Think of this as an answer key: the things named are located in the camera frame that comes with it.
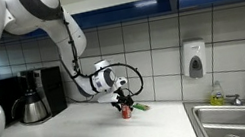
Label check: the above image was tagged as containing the stainless steel coffee carafe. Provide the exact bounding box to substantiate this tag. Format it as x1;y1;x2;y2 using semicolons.
8;89;53;128

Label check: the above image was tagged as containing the green snack packet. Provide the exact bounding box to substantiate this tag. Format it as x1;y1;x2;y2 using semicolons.
131;100;152;114

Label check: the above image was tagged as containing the red soda can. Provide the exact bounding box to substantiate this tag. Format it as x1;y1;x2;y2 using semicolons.
120;102;134;120

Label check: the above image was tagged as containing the white wall soap dispenser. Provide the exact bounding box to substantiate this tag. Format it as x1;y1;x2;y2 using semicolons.
177;37;212;82

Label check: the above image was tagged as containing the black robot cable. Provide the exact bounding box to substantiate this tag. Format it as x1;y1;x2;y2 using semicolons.
59;0;147;108

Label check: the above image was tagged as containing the black power cord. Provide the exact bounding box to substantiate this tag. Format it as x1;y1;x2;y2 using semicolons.
65;91;97;106

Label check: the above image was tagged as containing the black coffee maker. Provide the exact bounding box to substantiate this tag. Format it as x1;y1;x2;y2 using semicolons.
15;63;70;125

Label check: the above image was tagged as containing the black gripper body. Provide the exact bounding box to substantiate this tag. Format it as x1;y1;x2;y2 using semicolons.
111;87;131;106

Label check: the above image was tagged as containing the yellow dish soap bottle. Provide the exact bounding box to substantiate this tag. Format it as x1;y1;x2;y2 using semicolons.
206;79;227;109

